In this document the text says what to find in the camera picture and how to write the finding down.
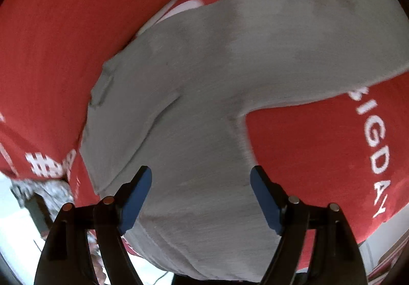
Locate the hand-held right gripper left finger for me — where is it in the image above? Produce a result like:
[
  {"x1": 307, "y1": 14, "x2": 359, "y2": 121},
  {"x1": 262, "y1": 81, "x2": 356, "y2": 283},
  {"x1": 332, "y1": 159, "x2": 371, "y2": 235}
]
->
[{"x1": 33, "y1": 165, "x2": 153, "y2": 285}]

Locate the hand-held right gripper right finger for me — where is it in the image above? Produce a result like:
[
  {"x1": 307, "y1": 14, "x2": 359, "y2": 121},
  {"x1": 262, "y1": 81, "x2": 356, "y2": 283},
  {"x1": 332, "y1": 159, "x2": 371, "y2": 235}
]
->
[{"x1": 250, "y1": 165, "x2": 368, "y2": 285}]

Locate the grey knit sweater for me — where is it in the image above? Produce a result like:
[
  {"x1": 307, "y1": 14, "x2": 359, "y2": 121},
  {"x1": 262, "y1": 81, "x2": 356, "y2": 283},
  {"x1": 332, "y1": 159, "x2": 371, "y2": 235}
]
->
[{"x1": 78, "y1": 0, "x2": 409, "y2": 282}]

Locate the grey patterned cloth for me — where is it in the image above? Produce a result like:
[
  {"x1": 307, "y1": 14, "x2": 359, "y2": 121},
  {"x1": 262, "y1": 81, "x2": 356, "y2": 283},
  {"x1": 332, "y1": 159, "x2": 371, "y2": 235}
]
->
[{"x1": 11, "y1": 178, "x2": 75, "y2": 231}]

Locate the red printed blanket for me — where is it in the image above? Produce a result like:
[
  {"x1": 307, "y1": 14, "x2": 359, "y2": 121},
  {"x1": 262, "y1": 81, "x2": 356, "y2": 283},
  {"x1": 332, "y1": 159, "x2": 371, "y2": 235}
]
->
[{"x1": 0, "y1": 0, "x2": 409, "y2": 262}]

